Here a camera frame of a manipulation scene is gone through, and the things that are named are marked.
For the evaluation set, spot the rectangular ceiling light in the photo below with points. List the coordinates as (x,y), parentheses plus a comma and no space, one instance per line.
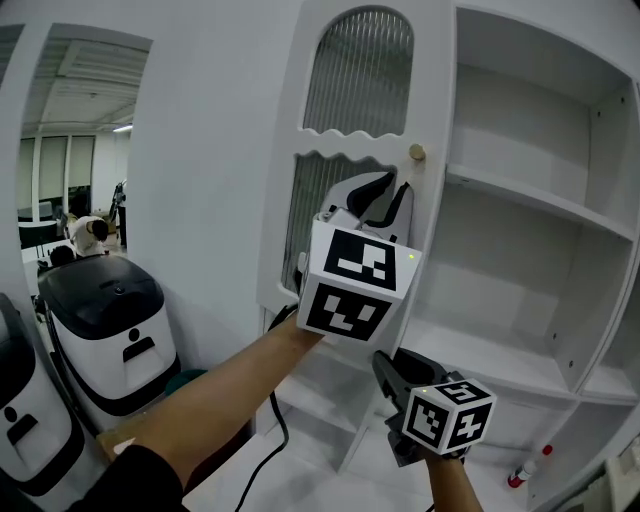
(122,128)

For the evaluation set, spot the person's black sleeve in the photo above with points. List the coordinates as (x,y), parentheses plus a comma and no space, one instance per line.
(130,485)

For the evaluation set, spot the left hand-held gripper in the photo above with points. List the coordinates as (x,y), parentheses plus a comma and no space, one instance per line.
(350,310)

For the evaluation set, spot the window wall with blinds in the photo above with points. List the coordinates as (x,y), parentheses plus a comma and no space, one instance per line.
(52,165)

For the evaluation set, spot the person's left forearm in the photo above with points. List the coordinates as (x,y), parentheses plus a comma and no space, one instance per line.
(225,390)

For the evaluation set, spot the black stand with screen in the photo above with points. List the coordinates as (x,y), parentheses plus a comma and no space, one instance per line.
(120,200)

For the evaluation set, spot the dark green counter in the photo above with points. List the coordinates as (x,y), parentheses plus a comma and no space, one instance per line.
(37,235)

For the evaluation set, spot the person's right forearm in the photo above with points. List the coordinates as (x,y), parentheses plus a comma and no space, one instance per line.
(452,485)

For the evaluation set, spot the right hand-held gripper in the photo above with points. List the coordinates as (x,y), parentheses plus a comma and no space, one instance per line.
(440,420)

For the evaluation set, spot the white bottle with red cap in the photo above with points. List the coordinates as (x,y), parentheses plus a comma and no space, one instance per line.
(525,470)

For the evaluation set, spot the white cabinet door ribbed glass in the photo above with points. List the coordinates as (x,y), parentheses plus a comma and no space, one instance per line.
(432,100)

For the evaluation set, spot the white black delivery robot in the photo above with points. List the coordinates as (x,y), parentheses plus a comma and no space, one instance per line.
(35,450)
(100,370)

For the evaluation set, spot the dark green round bin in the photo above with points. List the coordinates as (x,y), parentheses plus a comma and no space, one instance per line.
(182,380)

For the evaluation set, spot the white shelf cabinet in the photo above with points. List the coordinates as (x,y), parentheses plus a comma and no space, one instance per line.
(370,480)

